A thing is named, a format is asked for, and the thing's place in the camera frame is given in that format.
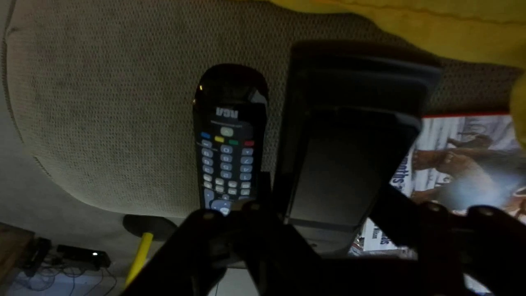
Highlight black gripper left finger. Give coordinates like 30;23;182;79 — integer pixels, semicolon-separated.
122;170;275;296

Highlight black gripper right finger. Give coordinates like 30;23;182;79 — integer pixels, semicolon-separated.
376;184;526;296

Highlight plain black remote control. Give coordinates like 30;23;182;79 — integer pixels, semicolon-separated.
272;40;445;257

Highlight black remote coloured buttons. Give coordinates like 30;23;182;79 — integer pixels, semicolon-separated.
191;63;272;217

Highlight printed magazine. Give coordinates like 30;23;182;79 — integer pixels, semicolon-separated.
348;112;526;296

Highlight black power strip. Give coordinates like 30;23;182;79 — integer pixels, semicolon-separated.
57;244;114;270

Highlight black power adapter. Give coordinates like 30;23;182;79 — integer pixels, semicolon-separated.
22;235;55;276

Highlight grey fabric sofa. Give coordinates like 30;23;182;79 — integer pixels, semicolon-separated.
0;0;526;232

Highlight yellow pillow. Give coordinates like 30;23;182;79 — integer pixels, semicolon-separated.
269;0;526;150

